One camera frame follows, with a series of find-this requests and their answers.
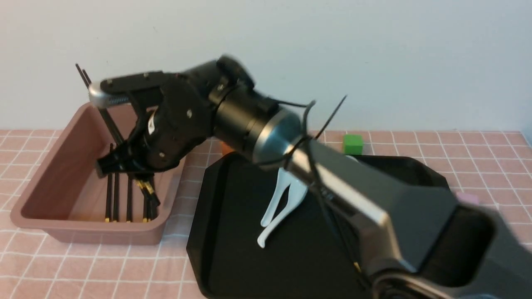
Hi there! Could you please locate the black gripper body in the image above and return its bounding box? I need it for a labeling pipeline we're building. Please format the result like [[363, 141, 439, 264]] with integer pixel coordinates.
[[96, 71, 215, 175]]

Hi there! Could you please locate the black leaning chopstick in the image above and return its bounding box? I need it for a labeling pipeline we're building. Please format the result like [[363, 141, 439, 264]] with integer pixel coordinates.
[[81, 69, 91, 88], [75, 63, 124, 145]]

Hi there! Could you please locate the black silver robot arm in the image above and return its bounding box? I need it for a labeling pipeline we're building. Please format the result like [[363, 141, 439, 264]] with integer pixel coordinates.
[[88, 55, 531, 299]]

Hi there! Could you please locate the black chopstick gold band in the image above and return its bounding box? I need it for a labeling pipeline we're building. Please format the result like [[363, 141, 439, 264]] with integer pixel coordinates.
[[135, 176, 155, 222], [141, 176, 161, 220]]

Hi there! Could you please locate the black chopstick in bin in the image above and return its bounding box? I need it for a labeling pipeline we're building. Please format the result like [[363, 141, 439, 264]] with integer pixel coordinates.
[[105, 143, 113, 223], [126, 176, 133, 223], [112, 173, 120, 223]]

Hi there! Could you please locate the pink checkered tablecloth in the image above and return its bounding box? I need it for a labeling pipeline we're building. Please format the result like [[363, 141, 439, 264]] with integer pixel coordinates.
[[0, 130, 532, 299]]

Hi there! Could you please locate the black plastic tray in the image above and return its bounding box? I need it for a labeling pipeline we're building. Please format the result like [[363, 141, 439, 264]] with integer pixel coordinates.
[[186, 152, 451, 299]]

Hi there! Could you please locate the green cube block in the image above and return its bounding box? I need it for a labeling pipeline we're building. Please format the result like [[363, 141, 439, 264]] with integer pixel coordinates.
[[342, 134, 365, 155]]

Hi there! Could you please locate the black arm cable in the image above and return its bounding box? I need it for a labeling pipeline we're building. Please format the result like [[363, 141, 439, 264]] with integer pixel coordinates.
[[266, 95, 370, 291]]

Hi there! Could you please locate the orange cube block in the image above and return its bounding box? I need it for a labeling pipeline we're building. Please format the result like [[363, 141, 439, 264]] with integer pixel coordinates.
[[220, 142, 234, 156]]

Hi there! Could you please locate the brown plastic bin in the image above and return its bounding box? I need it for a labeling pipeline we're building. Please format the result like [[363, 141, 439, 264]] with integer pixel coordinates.
[[11, 103, 185, 245]]

